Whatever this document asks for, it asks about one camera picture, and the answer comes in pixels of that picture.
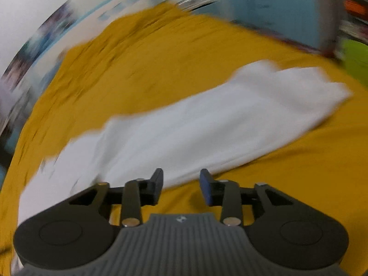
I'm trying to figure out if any white t-shirt with blue print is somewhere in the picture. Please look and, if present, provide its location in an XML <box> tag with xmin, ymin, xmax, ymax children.
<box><xmin>20</xmin><ymin>60</ymin><xmax>354</xmax><ymax>230</ymax></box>

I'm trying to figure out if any blue and white wardrobe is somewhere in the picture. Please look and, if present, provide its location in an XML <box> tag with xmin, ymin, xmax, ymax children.
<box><xmin>220</xmin><ymin>0</ymin><xmax>338</xmax><ymax>53</ymax></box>

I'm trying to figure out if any shelf with small wares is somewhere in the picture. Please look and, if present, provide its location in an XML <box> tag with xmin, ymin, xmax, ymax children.
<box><xmin>336</xmin><ymin>0</ymin><xmax>368</xmax><ymax>45</ymax></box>

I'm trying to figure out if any mustard yellow bed sheet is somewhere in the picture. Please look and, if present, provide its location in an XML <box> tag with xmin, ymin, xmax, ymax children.
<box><xmin>0</xmin><ymin>2</ymin><xmax>368</xmax><ymax>268</ymax></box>

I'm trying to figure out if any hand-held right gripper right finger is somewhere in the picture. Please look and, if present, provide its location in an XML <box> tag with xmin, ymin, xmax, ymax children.
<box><xmin>199</xmin><ymin>168</ymin><xmax>291</xmax><ymax>226</ymax></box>

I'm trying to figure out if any wall poster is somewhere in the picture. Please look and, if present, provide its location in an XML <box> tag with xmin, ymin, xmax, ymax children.
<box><xmin>0</xmin><ymin>0</ymin><xmax>79</xmax><ymax>98</ymax></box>

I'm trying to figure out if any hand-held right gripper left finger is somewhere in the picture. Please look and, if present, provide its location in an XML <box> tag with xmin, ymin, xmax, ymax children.
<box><xmin>68</xmin><ymin>168</ymin><xmax>164</xmax><ymax>226</ymax></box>

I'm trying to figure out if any bright green cloth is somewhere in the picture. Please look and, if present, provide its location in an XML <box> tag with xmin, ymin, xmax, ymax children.
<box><xmin>339</xmin><ymin>38</ymin><xmax>368</xmax><ymax>88</ymax></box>

